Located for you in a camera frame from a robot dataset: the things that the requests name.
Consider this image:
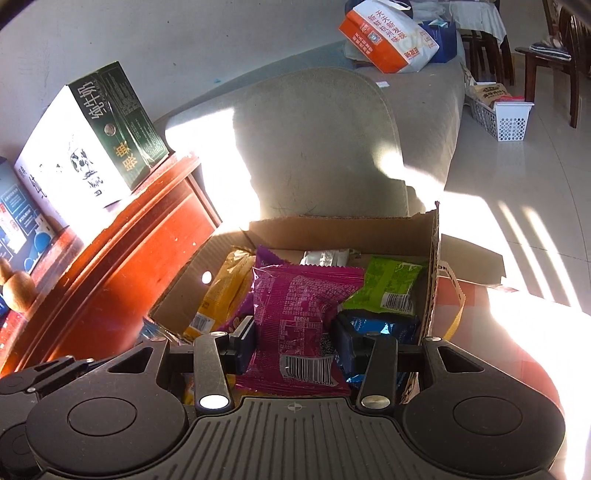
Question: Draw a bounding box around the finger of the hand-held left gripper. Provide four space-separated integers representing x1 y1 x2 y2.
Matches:
0 354 101 397

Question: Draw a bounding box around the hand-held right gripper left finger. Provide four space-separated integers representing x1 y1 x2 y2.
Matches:
92 316 256 416

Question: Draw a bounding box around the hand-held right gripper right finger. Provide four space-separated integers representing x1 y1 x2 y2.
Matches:
333 316 498 412

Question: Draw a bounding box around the blue snack packet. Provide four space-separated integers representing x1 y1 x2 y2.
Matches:
336 309 422 389

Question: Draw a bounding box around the magenta snack packet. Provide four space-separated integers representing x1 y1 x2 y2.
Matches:
235 265 366 398

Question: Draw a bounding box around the yellow snack packet with barcode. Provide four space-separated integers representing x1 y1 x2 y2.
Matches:
184 248 257 343

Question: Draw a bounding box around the green snack packet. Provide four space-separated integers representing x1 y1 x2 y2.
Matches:
342 256 426 317

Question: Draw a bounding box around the silver snack packet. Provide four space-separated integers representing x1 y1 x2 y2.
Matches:
299 248 362 269

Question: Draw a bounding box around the purple snack packet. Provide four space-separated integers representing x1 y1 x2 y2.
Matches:
227 246 283 334

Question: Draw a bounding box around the cardboard box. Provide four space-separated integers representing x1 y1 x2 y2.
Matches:
147 200 508 412

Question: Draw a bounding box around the wooden gourd ornament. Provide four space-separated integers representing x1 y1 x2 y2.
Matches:
0 255 38 315

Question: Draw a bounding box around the red wooden cabinet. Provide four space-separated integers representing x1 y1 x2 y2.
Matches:
0 154 223 376

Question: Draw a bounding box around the blue printed box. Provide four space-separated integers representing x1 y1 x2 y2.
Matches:
0 156 52 274

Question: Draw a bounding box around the grey sofa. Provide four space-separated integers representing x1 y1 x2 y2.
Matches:
152 38 468 223

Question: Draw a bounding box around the white and green milk carton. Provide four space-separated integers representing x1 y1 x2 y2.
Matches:
14 61 170 209

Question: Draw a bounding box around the white perforated basket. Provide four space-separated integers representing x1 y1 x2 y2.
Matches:
467 95 535 142

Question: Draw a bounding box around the brown bag in basket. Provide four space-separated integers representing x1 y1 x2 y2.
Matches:
465 81 514 106

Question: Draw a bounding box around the orange and white bag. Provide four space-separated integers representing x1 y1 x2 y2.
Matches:
338 0 440 75

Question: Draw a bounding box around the blue paper bag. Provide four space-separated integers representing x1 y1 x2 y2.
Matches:
419 20 459 64

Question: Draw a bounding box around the dark wooden chair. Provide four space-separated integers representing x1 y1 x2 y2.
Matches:
514 4 591 129
456 0 515 88

